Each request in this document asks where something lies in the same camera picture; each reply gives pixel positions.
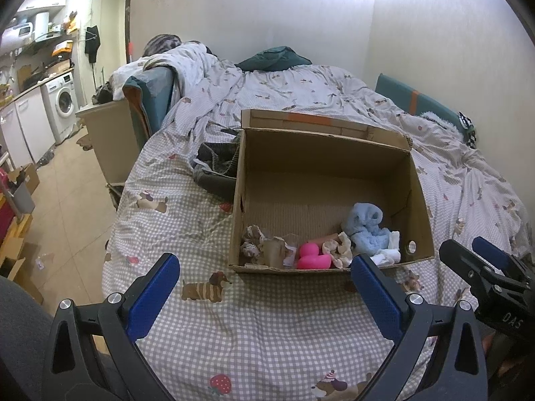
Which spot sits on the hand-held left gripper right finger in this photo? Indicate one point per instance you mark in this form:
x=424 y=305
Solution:
x=376 y=300

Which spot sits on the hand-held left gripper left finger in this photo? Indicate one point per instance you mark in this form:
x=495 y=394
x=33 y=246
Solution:
x=152 y=298

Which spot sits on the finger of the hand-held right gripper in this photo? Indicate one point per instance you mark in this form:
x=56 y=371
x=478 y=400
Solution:
x=493 y=252
x=464 y=261

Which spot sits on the cream fluffy plush item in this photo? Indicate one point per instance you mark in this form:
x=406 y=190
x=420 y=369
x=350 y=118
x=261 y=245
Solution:
x=338 y=250

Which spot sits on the pink rubber duck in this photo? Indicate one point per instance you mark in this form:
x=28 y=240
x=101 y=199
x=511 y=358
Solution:
x=312 y=257

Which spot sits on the brown paper piece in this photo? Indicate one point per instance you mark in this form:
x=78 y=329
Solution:
x=273 y=252

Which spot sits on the patterned fabric scrunchie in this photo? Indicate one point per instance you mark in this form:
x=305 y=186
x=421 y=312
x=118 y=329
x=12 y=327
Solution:
x=250 y=242

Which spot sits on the brown cardboard box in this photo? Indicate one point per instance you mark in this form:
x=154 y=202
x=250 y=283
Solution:
x=317 y=175

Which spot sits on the white fluffy sock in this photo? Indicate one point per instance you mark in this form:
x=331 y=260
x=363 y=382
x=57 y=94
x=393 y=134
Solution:
x=386 y=252

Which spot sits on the blue fluffy sock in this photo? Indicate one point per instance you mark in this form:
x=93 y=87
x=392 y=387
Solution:
x=365 y=227

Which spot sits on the small clear plastic bag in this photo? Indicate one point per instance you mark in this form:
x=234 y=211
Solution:
x=290 y=257

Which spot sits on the checked dog print bedsheet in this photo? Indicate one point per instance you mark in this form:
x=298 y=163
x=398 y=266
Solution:
x=271 y=334

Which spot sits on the black white checkered cloth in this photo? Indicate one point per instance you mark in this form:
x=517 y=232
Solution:
x=468 y=127

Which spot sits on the person's grey clothing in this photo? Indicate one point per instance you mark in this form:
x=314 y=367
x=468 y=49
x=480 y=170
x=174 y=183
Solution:
x=21 y=342

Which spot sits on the flat cardboard boxes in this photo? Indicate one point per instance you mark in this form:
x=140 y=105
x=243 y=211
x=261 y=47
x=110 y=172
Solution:
x=16 y=255

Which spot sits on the dark green folded garment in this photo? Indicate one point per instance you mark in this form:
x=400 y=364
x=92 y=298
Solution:
x=215 y=167

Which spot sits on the grey plastic bin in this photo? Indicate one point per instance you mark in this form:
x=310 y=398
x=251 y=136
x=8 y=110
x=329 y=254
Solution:
x=23 y=196

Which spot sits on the beige bedside cabinet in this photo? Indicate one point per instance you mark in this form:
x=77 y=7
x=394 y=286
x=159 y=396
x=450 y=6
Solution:
x=110 y=138

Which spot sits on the teal padded headboard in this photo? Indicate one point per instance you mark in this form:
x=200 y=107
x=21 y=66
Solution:
x=148 y=92

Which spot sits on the white kitchen cabinet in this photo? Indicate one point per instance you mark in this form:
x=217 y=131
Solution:
x=25 y=125

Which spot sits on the white washing machine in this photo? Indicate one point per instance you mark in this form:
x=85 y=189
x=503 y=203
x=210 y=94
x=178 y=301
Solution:
x=62 y=102

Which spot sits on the white printed duvet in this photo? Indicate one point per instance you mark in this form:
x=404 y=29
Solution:
x=196 y=71

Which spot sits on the grey striped pillow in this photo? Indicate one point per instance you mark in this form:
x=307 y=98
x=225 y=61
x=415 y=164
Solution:
x=163 y=45

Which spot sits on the black hanging garment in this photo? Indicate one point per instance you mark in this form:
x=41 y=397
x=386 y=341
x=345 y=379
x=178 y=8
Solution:
x=92 y=44

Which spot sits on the dark teal pillow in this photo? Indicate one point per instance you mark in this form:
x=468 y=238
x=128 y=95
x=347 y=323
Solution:
x=273 y=58

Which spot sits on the white water heater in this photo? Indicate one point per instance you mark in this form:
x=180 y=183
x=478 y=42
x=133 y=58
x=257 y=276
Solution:
x=41 y=27

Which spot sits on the white microwave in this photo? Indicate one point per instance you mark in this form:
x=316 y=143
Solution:
x=21 y=30

